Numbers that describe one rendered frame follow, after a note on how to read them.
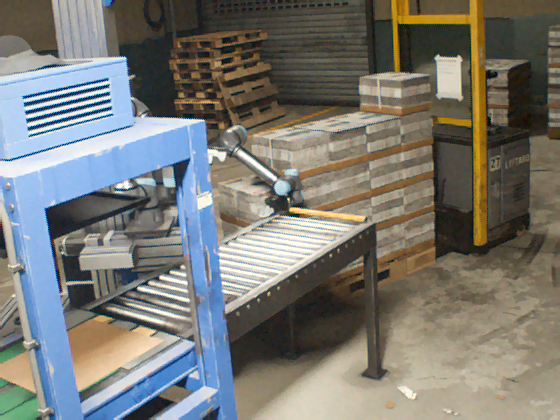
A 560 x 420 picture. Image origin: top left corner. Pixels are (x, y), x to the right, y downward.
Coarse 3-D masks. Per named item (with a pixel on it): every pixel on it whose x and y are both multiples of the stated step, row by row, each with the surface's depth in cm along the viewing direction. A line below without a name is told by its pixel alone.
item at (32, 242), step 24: (24, 168) 174; (0, 192) 170; (24, 192) 169; (24, 216) 170; (24, 240) 170; (48, 240) 176; (24, 264) 173; (48, 264) 177; (24, 288) 175; (48, 288) 177; (48, 312) 178; (48, 336) 178; (48, 360) 179; (48, 384) 181; (72, 384) 186; (72, 408) 187
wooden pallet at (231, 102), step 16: (224, 80) 1023; (240, 80) 1071; (256, 80) 1103; (224, 96) 1030; (240, 96) 1042; (256, 96) 1073; (272, 96) 1124; (240, 112) 1055; (256, 112) 1082; (272, 112) 1097
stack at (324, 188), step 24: (360, 168) 454; (384, 168) 467; (240, 192) 419; (264, 192) 412; (312, 192) 434; (336, 192) 446; (360, 192) 458; (240, 216) 425; (312, 216) 437; (384, 216) 474; (384, 240) 477; (360, 264) 469; (384, 264) 481; (336, 288) 459; (312, 312) 450
